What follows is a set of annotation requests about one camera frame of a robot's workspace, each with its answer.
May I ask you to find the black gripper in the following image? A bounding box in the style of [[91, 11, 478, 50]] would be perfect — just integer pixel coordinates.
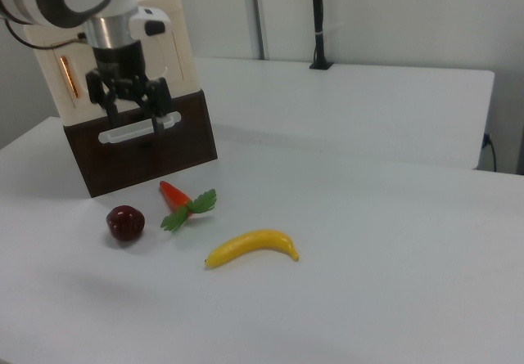
[[85, 39, 173, 135]]

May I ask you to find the orange toy carrot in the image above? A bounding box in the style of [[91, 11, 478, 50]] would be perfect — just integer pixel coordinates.
[[159, 180, 218, 233]]

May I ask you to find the black pole with base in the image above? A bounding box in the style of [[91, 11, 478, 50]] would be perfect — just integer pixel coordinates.
[[308, 0, 334, 71]]

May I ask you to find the dark brown drawer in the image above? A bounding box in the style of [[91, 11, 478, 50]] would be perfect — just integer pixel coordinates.
[[63, 89, 219, 199]]

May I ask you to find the cream cabinet door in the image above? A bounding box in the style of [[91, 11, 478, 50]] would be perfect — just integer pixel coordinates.
[[52, 32, 186, 110]]

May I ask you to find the black power cable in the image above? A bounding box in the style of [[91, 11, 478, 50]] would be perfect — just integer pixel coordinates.
[[482, 133, 499, 173]]

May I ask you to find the dark red toy strawberry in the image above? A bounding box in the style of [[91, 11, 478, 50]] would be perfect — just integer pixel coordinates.
[[106, 204, 146, 243]]

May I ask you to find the orange door handle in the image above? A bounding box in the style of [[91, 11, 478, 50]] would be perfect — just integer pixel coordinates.
[[59, 55, 79, 97]]

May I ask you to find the yellow toy banana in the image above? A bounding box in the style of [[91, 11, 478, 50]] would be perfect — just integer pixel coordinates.
[[204, 228, 300, 271]]

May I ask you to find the white drawer handle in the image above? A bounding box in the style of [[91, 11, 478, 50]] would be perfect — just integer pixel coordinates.
[[97, 110, 182, 145]]

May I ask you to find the cream plastic cabinet body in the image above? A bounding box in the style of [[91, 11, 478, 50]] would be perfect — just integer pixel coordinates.
[[22, 0, 200, 127]]

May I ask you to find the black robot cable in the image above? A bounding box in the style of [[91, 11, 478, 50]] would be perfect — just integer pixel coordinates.
[[0, 6, 89, 51]]

